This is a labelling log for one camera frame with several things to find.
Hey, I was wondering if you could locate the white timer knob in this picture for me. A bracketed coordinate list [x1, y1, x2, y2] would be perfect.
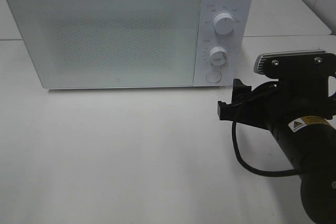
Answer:
[209, 46, 228, 66]

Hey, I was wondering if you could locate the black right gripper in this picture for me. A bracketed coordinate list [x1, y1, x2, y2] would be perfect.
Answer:
[217, 77, 335, 130]

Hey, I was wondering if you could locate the white microwave door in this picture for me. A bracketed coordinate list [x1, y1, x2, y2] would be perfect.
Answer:
[7, 0, 200, 89]

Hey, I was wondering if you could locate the upper white power knob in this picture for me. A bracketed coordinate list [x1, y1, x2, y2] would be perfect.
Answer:
[213, 12, 235, 35]

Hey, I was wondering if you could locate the round white door button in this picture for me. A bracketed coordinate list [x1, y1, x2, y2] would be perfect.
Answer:
[206, 71, 222, 83]

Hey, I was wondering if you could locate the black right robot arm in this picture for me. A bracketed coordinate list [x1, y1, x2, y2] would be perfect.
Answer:
[218, 77, 335, 223]

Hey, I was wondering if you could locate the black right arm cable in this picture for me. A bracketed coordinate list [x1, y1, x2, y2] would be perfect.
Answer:
[230, 82, 300, 179]

